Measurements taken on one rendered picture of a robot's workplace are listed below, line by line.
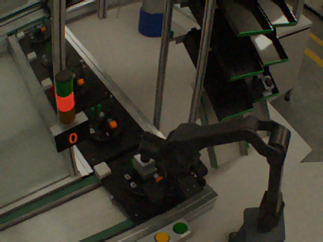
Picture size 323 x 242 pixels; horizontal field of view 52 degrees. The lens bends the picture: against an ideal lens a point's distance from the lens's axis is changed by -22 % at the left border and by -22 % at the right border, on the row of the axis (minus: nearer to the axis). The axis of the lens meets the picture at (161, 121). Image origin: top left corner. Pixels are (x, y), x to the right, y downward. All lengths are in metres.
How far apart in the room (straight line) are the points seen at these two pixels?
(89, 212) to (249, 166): 0.64
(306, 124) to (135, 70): 1.72
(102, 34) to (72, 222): 1.12
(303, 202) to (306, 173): 0.16
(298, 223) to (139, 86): 0.96
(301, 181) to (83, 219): 0.89
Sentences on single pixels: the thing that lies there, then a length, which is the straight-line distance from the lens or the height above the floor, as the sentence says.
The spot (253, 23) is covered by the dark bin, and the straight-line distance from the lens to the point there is 1.05.
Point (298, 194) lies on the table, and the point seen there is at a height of 0.86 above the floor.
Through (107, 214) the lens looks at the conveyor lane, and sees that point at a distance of 1.29.
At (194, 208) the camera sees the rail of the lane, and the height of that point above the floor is 0.96.
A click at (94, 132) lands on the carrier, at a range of 1.38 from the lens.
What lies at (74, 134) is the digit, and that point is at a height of 1.21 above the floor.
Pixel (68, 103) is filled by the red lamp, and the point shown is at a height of 1.34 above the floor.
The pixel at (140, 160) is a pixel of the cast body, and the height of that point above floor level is 1.09.
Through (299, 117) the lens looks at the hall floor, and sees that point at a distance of 3.15.
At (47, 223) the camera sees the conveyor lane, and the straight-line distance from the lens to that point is 1.29.
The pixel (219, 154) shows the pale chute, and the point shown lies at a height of 1.01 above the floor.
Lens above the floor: 2.05
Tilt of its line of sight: 47 degrees down
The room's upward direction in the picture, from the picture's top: 7 degrees clockwise
